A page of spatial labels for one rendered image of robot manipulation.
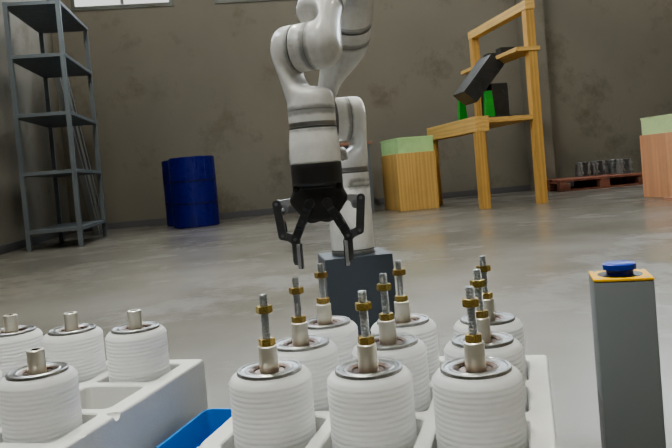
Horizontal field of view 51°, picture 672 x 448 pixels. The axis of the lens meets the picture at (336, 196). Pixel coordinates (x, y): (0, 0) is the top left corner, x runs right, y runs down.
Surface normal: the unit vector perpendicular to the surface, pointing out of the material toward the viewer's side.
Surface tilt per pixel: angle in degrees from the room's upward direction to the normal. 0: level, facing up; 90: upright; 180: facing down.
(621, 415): 90
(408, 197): 90
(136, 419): 90
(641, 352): 90
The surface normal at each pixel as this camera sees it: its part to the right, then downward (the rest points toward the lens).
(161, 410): 0.96, -0.07
